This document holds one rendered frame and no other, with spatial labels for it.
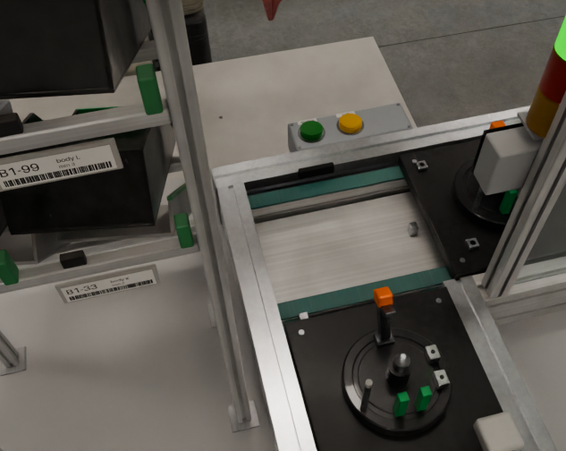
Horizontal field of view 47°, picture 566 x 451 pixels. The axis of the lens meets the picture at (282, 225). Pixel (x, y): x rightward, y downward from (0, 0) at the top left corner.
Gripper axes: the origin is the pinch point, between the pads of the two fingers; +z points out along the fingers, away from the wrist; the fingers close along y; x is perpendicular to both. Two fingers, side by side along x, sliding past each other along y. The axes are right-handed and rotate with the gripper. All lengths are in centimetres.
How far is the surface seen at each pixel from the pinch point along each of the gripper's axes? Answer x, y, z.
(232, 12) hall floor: 173, 19, 120
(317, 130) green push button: 1.7, 7.9, 26.0
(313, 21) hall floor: 158, 52, 121
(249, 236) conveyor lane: -16.3, -8.0, 27.5
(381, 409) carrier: -48, 2, 25
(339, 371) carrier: -41.3, -1.2, 26.8
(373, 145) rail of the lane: -2.9, 16.4, 27.4
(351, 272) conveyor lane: -23.8, 6.3, 32.0
